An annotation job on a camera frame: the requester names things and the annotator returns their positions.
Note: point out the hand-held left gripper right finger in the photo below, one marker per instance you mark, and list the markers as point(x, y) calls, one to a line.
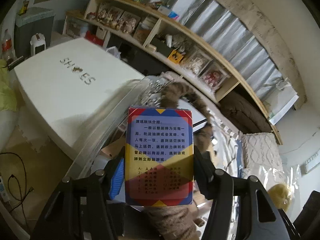
point(203, 177)

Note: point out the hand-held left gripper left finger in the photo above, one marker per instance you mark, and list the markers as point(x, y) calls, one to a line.
point(116, 180)

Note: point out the bagged yellow sponge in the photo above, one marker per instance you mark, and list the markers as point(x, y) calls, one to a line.
point(278, 195)

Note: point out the colourful card box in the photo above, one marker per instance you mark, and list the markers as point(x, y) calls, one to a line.
point(160, 155)

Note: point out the clear plastic storage bin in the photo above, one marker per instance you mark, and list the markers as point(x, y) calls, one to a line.
point(140, 90)

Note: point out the cream tufted pillow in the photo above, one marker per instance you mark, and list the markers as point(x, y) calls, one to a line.
point(260, 150)

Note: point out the brown folded blanket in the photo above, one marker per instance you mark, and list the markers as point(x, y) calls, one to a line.
point(242, 112)

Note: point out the wooden shelf unit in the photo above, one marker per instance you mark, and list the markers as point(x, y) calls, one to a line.
point(228, 87)

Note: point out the display case with red doll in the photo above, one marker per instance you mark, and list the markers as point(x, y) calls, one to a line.
point(213, 78)

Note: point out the white shoe box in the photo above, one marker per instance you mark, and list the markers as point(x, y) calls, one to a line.
point(62, 92)

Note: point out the white power strip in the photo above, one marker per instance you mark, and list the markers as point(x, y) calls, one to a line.
point(3, 187)

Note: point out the display case with cream doll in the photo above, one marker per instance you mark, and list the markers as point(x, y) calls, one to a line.
point(196, 62)

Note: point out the yellow box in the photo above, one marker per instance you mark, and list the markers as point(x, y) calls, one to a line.
point(175, 55)

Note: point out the crumpled paper bouquet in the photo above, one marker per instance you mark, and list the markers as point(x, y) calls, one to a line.
point(182, 41)

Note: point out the dark green box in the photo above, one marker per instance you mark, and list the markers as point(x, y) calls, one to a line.
point(160, 46)

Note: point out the green cloth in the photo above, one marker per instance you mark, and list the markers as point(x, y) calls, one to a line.
point(6, 90)

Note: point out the clear storage jar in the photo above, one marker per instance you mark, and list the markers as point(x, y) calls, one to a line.
point(143, 33)

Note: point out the grey curtain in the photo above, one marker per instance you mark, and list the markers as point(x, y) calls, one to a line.
point(225, 30)

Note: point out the black handheld device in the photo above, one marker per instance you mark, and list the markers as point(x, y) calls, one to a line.
point(16, 63)

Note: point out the small white stool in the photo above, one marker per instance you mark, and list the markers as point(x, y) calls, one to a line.
point(38, 45)

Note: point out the boxed doll figurine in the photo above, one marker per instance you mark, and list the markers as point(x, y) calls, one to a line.
point(103, 12)
point(115, 17)
point(128, 22)

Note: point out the blue tissue box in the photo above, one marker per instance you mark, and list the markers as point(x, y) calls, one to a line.
point(170, 12)

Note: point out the grey cabinet with teal top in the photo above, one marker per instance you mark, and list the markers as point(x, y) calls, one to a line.
point(27, 32)

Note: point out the red label drink bottle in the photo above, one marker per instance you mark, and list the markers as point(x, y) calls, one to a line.
point(7, 46)

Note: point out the yellow black can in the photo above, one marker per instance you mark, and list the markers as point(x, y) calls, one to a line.
point(24, 7)

